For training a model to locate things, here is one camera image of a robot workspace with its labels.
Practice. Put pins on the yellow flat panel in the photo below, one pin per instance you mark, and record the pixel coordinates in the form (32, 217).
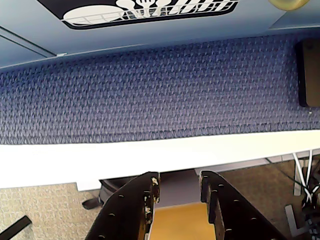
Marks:
(180, 222)

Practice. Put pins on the black chair base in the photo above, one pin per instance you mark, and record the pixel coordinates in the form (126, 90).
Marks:
(107, 190)

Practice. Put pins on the blue dishwasher door with print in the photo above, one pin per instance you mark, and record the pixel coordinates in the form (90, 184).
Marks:
(150, 15)

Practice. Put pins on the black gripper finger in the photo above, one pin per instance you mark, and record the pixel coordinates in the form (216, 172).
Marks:
(130, 205)
(232, 212)

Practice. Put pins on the blue toy kitchen unit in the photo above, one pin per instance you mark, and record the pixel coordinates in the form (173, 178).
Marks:
(225, 30)

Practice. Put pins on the black flat bar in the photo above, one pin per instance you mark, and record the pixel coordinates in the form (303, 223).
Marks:
(15, 228)

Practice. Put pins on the grey metal bracket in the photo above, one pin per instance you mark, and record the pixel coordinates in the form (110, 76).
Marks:
(291, 220)

